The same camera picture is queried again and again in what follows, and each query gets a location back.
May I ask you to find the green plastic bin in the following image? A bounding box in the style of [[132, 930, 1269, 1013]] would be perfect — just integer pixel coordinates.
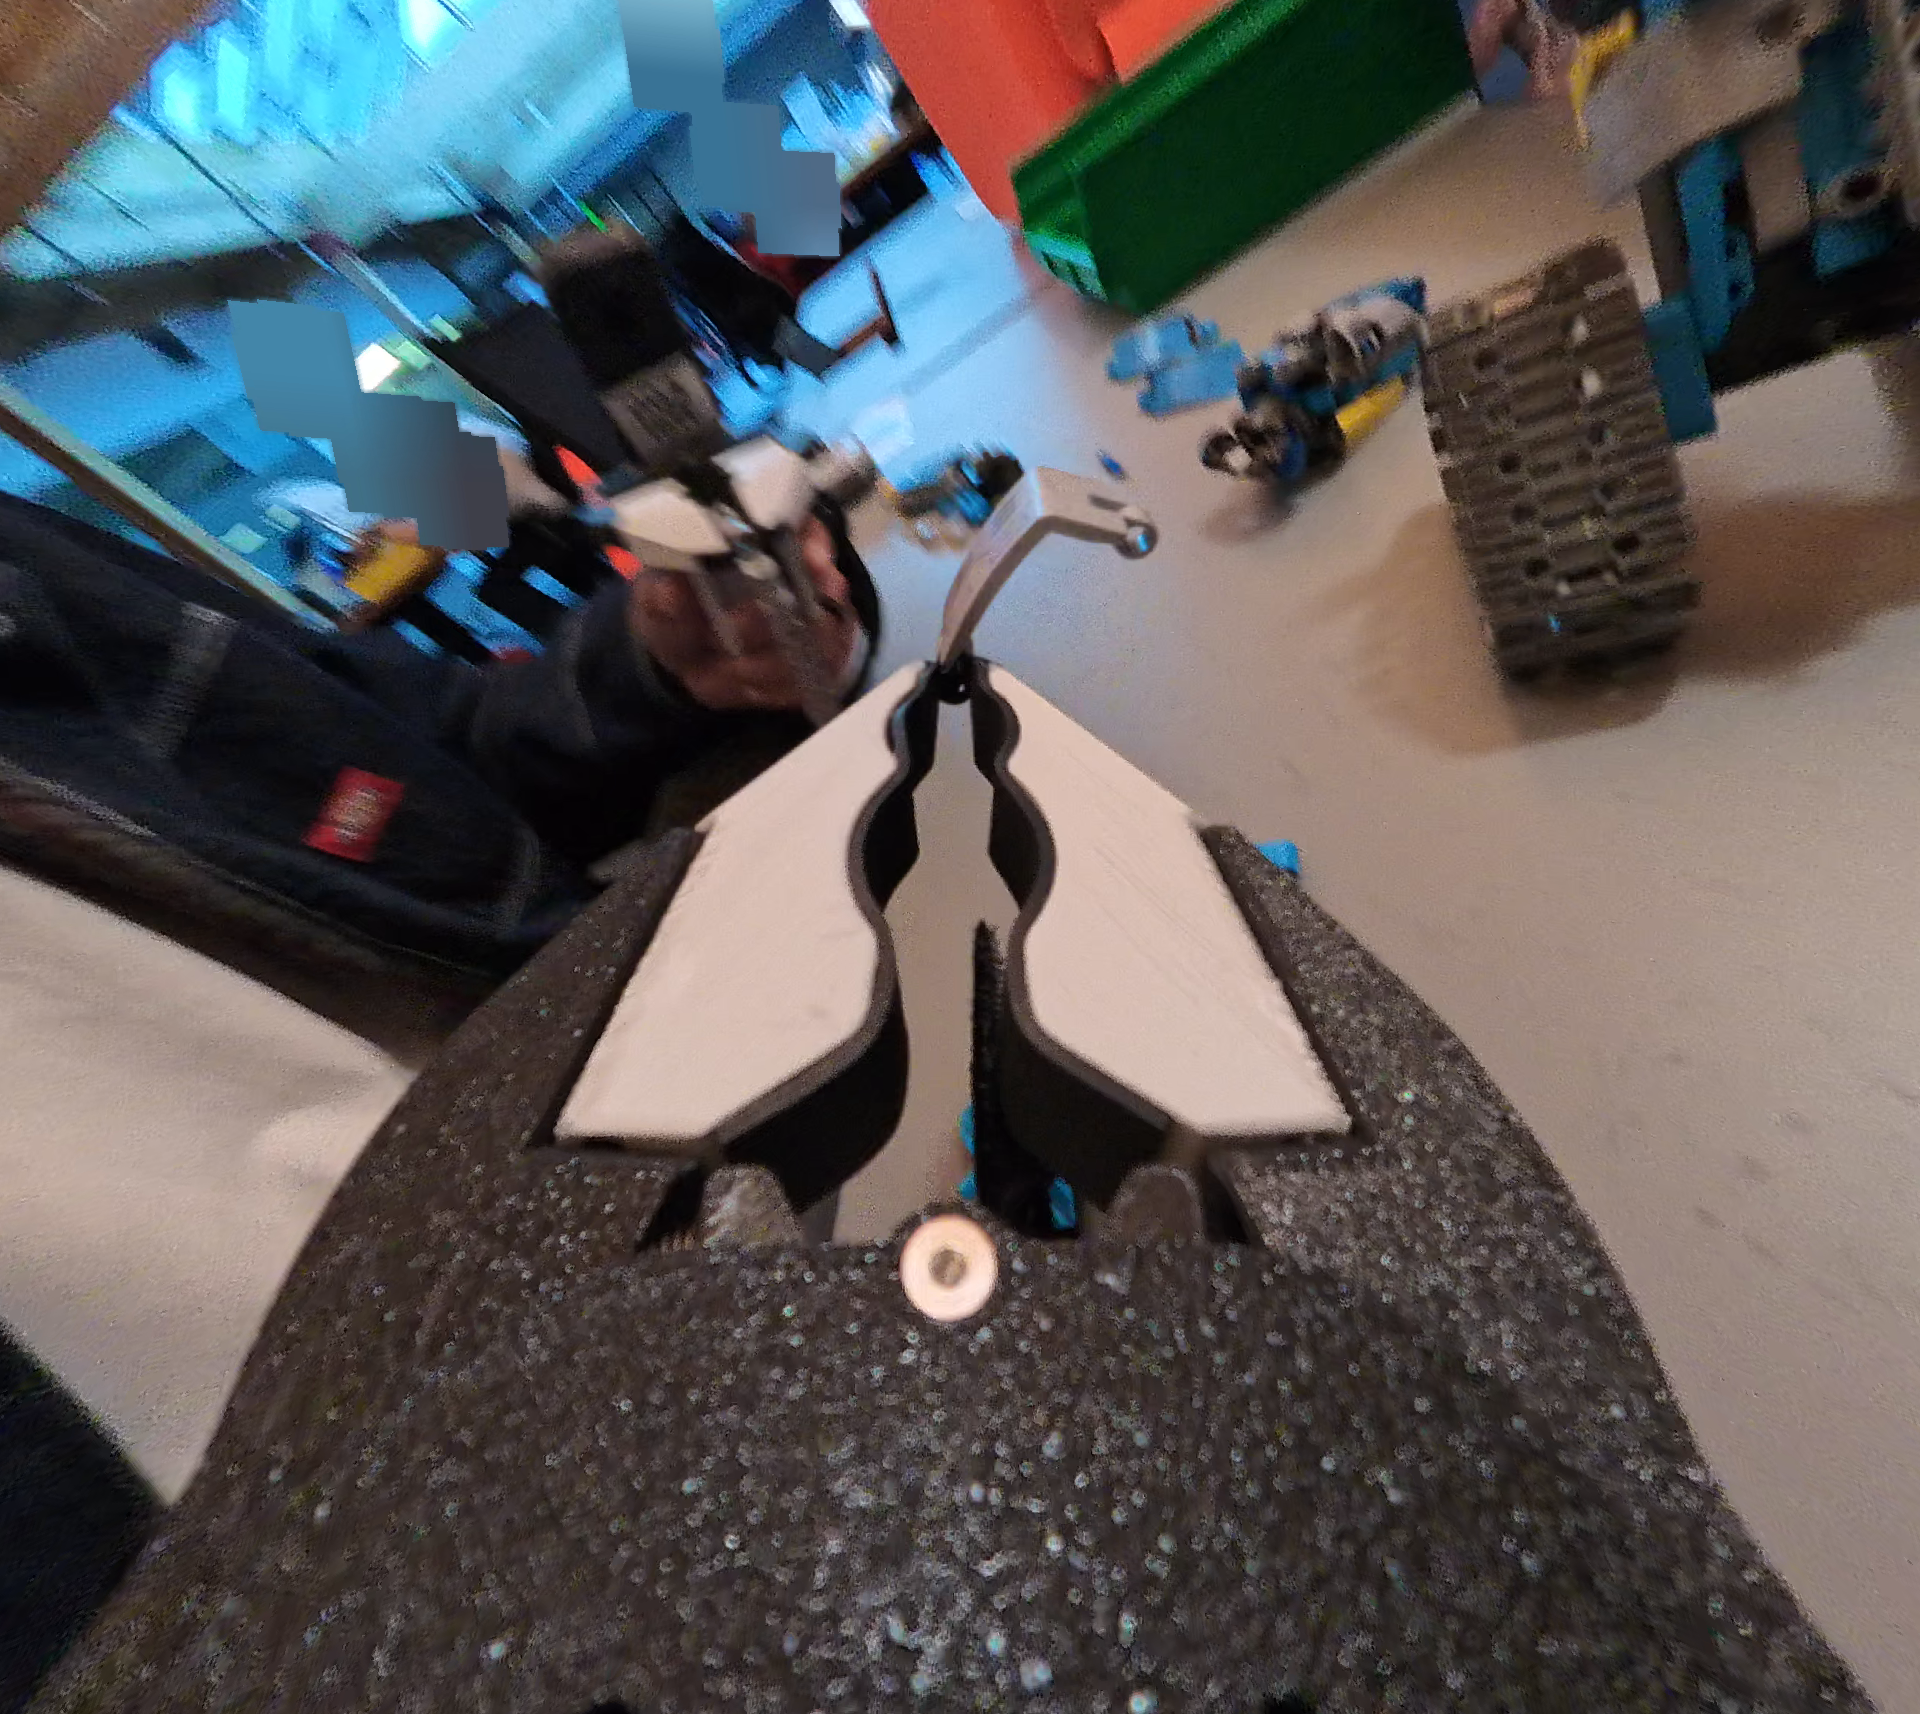
[[1011, 0, 1474, 317]]

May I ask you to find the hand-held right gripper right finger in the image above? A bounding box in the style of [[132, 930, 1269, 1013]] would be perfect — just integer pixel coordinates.
[[967, 667, 1358, 1141]]

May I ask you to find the blue tracked toy robot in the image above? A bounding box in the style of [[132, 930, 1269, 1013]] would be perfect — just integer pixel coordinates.
[[1423, 0, 1920, 687]]

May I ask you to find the grey desk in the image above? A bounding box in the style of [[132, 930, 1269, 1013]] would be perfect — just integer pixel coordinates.
[[810, 96, 1920, 1714]]

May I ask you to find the orange plastic bin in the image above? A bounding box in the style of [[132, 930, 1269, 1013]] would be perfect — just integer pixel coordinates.
[[861, 0, 1372, 219]]

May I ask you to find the paned window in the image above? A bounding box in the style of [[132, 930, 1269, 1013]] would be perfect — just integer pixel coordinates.
[[1, 0, 871, 366]]

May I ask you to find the person's left forearm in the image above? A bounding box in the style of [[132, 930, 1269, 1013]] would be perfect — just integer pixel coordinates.
[[450, 592, 706, 848]]

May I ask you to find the blue black wheel assembly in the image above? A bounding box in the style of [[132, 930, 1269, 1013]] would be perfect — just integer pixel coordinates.
[[894, 446, 1027, 552]]

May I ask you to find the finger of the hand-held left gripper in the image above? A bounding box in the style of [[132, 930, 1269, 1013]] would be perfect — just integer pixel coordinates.
[[718, 446, 832, 539], [607, 477, 778, 574]]

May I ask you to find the person's white shirt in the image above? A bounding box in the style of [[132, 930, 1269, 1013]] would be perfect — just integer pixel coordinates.
[[1, 861, 428, 1483]]

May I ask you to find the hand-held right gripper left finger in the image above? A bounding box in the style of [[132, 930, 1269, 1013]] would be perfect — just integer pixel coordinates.
[[556, 667, 916, 1146]]

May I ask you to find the black blue motor assembly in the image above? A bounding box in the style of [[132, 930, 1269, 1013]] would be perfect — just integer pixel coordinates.
[[1197, 284, 1433, 499]]

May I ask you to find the person's left hand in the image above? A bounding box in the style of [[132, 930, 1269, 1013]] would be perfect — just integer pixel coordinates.
[[643, 568, 863, 718]]

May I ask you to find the person's denim jacket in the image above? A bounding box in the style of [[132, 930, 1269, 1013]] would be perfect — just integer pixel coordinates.
[[1, 494, 721, 972]]

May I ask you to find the black metal bracket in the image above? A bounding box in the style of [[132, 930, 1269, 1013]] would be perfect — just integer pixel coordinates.
[[783, 259, 904, 385]]

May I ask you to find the grey curved arm piece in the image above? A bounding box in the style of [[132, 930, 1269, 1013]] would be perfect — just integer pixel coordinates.
[[933, 469, 1160, 699]]

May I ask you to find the blue flat plastic piece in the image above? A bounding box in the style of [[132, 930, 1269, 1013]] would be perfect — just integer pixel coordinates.
[[1102, 318, 1249, 421]]

